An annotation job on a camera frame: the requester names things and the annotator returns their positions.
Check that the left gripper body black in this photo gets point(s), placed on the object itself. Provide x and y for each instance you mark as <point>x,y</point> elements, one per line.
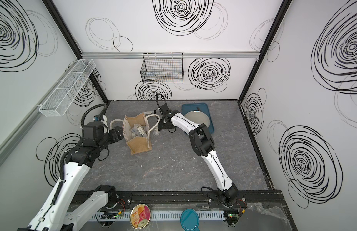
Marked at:
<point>114,135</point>

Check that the white wire shelf basket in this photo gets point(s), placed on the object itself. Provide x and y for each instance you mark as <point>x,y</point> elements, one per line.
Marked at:
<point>61,98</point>

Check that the teal round lid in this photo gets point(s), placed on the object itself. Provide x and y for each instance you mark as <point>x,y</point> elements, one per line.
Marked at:
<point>189,220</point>

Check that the teal plastic tray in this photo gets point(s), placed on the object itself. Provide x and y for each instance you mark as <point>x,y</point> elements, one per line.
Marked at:
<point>203,107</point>

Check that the grey round plate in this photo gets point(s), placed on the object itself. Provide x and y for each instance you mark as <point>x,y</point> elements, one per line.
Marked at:
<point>198,117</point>

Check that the canvas tote bag cat print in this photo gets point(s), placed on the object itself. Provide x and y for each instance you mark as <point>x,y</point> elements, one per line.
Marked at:
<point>137,145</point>

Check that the round pink yellow lid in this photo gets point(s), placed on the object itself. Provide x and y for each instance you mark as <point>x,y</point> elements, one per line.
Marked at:
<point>140,216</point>

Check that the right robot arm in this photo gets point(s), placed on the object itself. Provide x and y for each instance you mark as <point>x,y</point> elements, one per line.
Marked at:
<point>203,145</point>

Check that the clear compass case horizontal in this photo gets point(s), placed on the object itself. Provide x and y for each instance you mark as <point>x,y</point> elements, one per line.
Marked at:
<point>139,131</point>

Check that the white slotted cable duct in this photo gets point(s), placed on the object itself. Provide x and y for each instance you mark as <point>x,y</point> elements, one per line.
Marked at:
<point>158,216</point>

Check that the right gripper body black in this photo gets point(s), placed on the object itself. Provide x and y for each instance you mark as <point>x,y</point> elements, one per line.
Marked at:
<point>163,126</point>

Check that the black wire basket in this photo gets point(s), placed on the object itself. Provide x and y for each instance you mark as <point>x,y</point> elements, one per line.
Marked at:
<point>162,67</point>

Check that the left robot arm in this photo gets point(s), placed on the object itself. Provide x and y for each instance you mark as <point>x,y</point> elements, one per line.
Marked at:
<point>74,166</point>

